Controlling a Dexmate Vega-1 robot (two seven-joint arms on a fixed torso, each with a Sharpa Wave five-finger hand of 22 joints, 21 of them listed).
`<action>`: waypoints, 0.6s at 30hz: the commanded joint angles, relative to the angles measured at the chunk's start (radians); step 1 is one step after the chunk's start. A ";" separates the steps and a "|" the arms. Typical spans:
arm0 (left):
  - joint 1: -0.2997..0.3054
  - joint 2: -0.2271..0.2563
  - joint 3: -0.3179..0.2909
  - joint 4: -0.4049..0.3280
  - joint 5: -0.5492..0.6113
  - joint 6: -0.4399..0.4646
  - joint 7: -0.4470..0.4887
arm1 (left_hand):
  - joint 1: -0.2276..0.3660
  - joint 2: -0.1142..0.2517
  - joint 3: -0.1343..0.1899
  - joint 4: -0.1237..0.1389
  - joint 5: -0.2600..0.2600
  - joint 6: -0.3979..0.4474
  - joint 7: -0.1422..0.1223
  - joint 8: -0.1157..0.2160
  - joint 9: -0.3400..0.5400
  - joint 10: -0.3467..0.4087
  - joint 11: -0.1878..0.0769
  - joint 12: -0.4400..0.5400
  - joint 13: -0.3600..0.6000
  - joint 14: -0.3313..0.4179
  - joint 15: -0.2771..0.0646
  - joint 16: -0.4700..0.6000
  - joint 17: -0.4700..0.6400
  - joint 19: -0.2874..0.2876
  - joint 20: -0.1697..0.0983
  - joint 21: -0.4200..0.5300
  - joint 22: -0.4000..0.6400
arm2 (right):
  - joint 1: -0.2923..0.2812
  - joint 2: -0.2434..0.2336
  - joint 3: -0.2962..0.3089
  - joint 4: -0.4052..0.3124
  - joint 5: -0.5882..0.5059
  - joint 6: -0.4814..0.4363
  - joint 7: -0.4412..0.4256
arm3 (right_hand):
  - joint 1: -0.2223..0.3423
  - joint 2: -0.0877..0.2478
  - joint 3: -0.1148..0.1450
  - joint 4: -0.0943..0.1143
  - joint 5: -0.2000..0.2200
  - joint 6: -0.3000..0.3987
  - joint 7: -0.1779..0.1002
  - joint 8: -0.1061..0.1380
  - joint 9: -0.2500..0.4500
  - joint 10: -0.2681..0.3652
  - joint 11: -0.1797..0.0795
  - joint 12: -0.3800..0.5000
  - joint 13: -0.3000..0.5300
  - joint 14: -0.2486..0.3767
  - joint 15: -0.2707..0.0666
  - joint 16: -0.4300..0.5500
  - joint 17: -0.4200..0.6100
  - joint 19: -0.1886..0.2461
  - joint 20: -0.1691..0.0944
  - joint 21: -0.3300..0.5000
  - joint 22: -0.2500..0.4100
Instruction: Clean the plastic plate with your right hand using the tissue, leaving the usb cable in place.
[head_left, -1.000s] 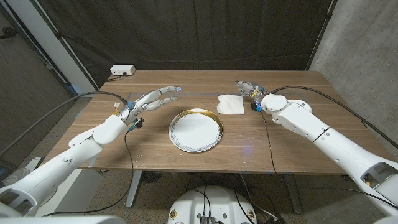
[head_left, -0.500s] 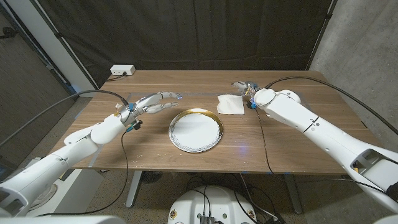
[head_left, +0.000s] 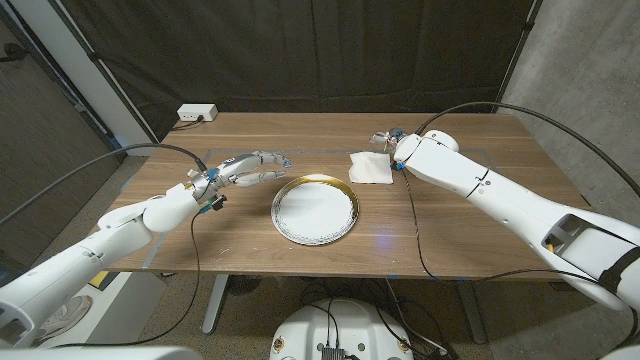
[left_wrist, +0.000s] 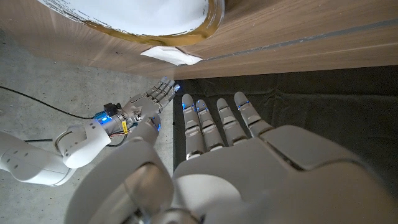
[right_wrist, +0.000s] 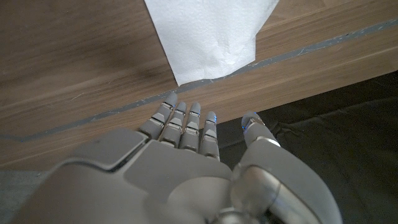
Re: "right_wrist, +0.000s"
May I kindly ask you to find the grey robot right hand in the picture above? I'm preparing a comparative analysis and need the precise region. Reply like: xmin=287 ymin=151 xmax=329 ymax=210
xmin=9 ymin=91 xmax=343 ymax=224

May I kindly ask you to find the white paper tissue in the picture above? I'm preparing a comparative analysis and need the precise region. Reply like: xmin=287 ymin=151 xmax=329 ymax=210
xmin=144 ymin=0 xmax=280 ymax=87

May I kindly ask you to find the black curtain backdrop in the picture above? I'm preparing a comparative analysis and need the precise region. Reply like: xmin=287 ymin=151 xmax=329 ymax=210
xmin=216 ymin=70 xmax=398 ymax=224

